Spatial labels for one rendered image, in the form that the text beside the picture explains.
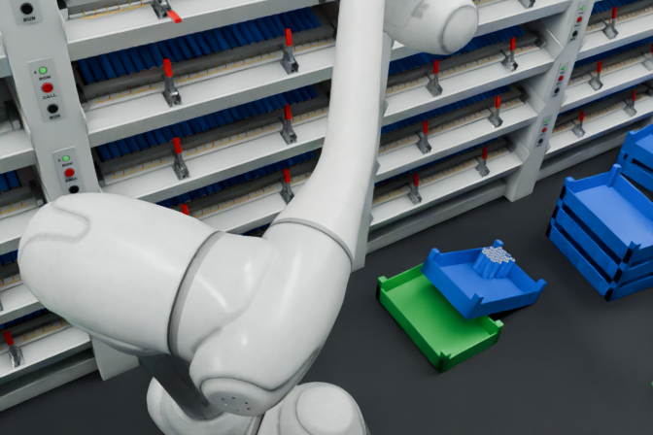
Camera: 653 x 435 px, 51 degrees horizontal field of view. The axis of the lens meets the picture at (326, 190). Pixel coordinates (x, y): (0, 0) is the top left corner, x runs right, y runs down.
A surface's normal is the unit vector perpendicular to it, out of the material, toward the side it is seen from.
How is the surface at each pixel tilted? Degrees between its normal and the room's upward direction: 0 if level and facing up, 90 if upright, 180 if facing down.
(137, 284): 46
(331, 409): 10
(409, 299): 0
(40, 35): 90
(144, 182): 19
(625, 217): 0
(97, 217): 6
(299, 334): 52
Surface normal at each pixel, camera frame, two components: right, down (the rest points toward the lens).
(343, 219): 0.71, -0.43
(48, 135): 0.52, 0.58
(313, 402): 0.25, -0.72
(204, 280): 0.02, -0.41
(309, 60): 0.22, -0.53
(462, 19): 0.53, 0.33
